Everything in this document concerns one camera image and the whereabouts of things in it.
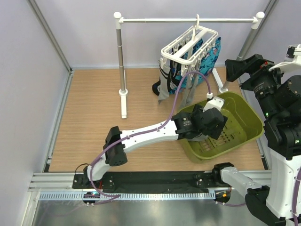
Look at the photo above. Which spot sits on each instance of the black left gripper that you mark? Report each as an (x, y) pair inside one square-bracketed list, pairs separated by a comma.
[(214, 132)]

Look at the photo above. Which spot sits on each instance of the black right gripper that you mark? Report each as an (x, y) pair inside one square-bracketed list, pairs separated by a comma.
[(252, 63)]

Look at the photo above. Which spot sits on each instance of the grey striped sock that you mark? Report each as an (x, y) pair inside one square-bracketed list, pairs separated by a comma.
[(226, 141), (164, 78), (189, 92)]

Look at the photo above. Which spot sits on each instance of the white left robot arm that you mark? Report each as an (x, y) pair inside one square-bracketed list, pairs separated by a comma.
[(183, 125)]

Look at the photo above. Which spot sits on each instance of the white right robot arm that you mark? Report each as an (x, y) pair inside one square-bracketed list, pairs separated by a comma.
[(280, 103)]

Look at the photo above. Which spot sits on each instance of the white clip hanger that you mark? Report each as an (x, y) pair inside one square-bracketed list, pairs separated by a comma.
[(190, 47)]

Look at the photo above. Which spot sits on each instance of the blue patterned sock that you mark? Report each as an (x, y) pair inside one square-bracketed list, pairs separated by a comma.
[(174, 77), (208, 61)]

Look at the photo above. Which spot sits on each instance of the green plastic basket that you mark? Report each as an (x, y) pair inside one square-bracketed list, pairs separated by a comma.
[(241, 118)]

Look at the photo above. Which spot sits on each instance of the blue patterned sock front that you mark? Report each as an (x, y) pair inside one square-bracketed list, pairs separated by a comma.
[(174, 77)]

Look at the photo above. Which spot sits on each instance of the black sock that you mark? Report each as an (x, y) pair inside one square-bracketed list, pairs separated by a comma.
[(156, 88)]

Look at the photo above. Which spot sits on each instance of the white clothes rack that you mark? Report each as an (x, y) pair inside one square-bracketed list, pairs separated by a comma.
[(119, 20)]

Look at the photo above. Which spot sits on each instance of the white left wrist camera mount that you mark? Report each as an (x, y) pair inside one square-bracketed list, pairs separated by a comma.
[(213, 102)]

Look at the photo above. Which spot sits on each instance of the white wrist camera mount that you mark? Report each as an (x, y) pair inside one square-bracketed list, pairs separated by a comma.
[(213, 102), (288, 58)]

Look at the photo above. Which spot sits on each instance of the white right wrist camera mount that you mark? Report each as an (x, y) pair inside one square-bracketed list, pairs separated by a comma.
[(288, 58)]

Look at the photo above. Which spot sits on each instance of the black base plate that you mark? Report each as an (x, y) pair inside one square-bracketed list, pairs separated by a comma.
[(158, 182)]

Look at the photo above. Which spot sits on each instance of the grey slotted cable duct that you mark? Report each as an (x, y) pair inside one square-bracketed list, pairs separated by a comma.
[(93, 196)]

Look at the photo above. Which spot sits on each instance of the aluminium frame rail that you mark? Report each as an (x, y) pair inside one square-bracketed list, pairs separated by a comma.
[(51, 181)]

